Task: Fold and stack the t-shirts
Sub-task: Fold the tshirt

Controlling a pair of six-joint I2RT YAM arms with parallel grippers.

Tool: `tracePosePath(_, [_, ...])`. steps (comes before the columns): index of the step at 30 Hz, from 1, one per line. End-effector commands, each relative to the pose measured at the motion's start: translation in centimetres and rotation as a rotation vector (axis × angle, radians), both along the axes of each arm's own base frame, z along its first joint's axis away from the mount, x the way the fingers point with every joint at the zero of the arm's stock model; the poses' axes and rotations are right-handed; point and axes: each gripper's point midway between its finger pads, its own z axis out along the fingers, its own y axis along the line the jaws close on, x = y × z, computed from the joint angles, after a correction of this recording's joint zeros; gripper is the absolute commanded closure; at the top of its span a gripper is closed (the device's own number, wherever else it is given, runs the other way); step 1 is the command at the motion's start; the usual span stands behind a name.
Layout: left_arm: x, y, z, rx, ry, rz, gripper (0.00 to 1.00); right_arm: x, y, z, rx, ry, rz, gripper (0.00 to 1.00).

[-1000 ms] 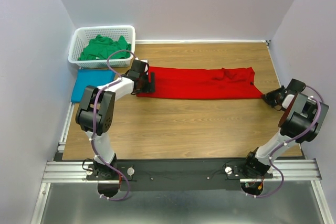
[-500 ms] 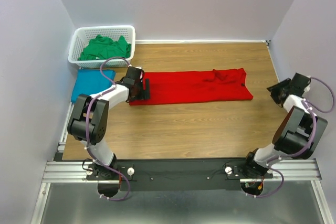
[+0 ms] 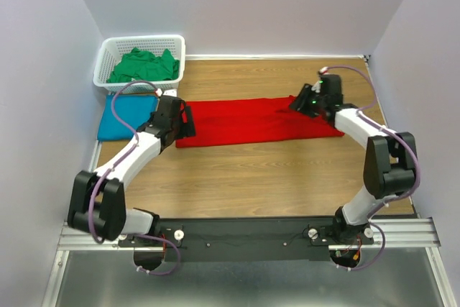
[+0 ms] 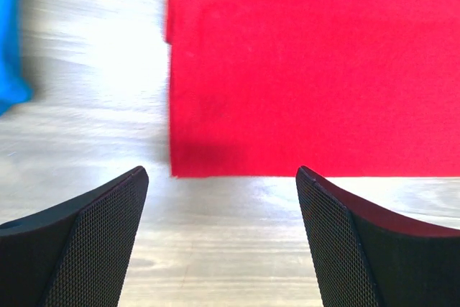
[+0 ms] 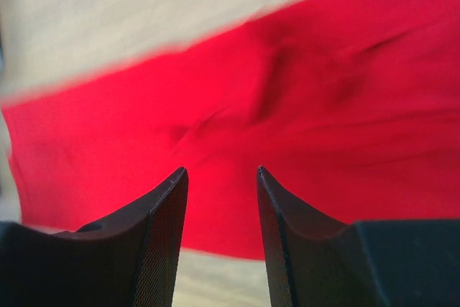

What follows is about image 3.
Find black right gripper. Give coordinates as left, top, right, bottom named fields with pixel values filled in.
left=288, top=83, right=327, bottom=119

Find red t shirt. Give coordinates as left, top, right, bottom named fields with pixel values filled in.
left=175, top=96, right=344, bottom=148

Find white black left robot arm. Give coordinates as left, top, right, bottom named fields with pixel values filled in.
left=67, top=95, right=196, bottom=246

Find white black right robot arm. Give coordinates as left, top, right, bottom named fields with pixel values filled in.
left=289, top=74, right=420, bottom=244

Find blue folded t shirt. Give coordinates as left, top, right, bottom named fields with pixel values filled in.
left=97, top=94, right=157, bottom=142

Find white plastic laundry basket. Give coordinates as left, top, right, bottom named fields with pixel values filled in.
left=93, top=35, right=185, bottom=93

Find green crumpled t shirt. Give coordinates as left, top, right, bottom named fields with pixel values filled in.
left=107, top=47, right=180, bottom=83

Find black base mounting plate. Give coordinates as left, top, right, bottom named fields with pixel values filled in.
left=130, top=216, right=374, bottom=267

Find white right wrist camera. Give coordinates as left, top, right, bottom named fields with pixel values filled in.
left=311, top=80, right=323, bottom=93

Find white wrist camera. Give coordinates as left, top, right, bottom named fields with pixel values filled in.
left=311, top=80, right=323, bottom=93
left=162, top=88, right=178, bottom=97

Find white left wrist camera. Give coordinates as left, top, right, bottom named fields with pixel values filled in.
left=162, top=88, right=178, bottom=97

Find white table edge rail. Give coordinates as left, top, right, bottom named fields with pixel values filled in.
left=185, top=54, right=369, bottom=61

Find aluminium frame rail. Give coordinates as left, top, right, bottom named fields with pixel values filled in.
left=57, top=218, right=441, bottom=251

